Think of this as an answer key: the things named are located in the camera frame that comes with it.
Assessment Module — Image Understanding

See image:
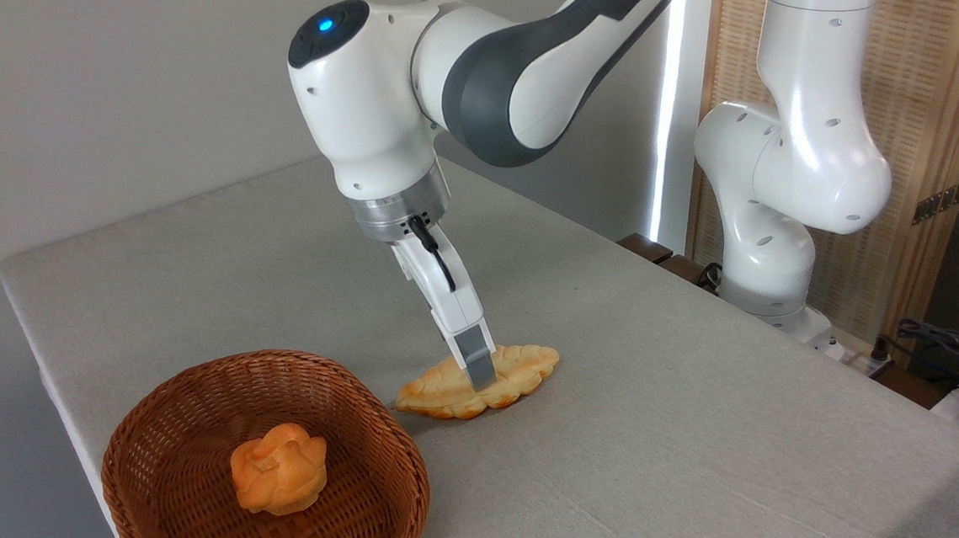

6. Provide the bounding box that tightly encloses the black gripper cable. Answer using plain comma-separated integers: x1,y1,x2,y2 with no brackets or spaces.
402,215,462,294

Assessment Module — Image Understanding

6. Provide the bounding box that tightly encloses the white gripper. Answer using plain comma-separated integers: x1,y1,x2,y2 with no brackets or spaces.
379,221,507,392

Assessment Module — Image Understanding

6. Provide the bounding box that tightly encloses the black cable bundle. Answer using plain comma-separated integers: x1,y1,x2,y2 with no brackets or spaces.
893,317,959,397

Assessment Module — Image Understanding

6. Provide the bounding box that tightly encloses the grey tablecloth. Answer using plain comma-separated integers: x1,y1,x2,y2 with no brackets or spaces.
0,128,959,538

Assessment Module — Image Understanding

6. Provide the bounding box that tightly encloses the white power strip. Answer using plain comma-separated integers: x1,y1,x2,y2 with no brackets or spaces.
814,331,898,380

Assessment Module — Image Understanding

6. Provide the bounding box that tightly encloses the metal screen hinge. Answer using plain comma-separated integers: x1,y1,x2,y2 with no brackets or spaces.
911,175,959,229

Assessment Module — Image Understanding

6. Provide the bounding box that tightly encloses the round knotted bread bun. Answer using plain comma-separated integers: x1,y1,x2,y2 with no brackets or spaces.
226,419,332,519

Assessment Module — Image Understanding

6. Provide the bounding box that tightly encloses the wooden bamboo folding screen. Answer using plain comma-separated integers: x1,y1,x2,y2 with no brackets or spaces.
680,0,959,375

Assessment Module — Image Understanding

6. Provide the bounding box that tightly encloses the long leaf-shaped bread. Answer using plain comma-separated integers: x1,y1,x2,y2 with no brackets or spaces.
393,335,561,427

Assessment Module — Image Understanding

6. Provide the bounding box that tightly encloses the dark wooden furniture piece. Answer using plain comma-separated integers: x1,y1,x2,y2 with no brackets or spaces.
614,232,723,293

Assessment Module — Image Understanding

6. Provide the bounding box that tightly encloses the brown wicker basket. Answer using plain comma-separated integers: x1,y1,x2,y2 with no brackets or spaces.
96,338,441,538

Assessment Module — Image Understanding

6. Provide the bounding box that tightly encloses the white box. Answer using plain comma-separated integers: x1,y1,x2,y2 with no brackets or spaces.
929,381,959,427

